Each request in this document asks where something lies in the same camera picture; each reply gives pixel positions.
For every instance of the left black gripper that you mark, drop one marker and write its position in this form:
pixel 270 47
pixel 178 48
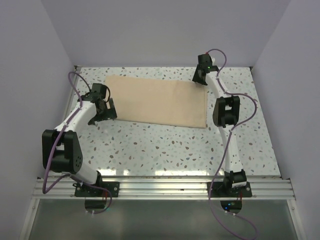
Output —
pixel 110 113

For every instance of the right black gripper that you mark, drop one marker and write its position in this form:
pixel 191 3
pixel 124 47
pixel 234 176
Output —
pixel 196 78

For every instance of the beige surgical drape cloth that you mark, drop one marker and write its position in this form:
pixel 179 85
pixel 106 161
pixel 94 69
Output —
pixel 163 102

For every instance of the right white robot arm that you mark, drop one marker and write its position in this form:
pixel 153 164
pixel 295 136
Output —
pixel 225 116

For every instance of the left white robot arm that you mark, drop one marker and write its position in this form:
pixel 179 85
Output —
pixel 61 150

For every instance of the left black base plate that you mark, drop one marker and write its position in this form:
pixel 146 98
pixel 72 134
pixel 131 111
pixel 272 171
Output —
pixel 107 188

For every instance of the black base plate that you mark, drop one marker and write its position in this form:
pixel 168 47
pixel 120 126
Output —
pixel 107 188
pixel 219 190

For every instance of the aluminium mounting rail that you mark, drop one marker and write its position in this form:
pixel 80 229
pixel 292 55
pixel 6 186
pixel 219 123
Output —
pixel 195 188

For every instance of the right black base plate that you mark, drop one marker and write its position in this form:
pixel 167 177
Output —
pixel 219 190

